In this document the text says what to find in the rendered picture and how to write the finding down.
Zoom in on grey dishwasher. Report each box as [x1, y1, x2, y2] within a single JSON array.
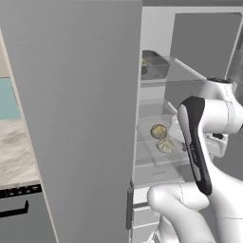
[[0, 183, 57, 243]]

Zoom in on white fridge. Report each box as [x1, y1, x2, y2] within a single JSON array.
[[130, 0, 243, 243]]

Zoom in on glass fridge shelf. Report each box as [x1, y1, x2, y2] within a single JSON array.
[[140, 78, 211, 89], [132, 157, 188, 188]]

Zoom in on tan dumpling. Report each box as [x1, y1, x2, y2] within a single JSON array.
[[150, 123, 168, 140], [140, 58, 149, 76], [156, 138, 177, 155]]

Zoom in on white fridge drawer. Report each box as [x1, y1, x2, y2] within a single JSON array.
[[130, 185, 166, 243]]

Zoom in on clear tupperware container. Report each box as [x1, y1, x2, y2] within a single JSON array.
[[136, 113, 192, 166]]

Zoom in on dark grey fridge door handle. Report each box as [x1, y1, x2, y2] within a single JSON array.
[[125, 186, 135, 231]]

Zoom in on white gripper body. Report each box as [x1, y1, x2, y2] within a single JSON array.
[[170, 114, 187, 144]]

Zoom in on black dishwasher handle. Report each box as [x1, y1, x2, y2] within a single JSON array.
[[0, 199, 29, 219]]

